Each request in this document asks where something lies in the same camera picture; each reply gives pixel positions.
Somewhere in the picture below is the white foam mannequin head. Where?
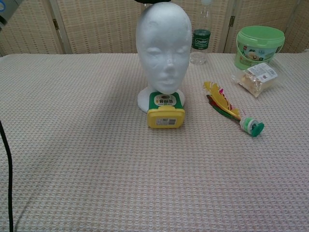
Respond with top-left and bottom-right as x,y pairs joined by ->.
135,1 -> 192,113

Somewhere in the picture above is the woven folding screen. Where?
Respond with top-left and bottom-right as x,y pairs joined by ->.
0,0 -> 309,58

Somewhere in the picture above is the clear snack packet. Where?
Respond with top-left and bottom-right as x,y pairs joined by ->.
231,63 -> 284,98

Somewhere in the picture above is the green plastic bucket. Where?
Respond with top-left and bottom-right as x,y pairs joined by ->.
233,26 -> 285,71

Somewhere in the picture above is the beige woven tablecloth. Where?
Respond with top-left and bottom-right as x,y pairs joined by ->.
0,52 -> 309,232

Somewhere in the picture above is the clear water bottle green label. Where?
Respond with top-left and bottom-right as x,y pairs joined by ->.
190,0 -> 212,65

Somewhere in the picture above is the colourful feather shuttlecock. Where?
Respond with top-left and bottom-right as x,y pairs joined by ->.
204,81 -> 265,138

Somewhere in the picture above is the black baseball cap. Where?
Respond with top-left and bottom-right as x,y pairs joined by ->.
135,0 -> 174,5

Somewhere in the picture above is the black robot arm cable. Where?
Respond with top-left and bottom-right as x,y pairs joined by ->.
0,119 -> 14,232

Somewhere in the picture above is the green box with yellow lid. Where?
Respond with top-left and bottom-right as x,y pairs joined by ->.
146,91 -> 186,129

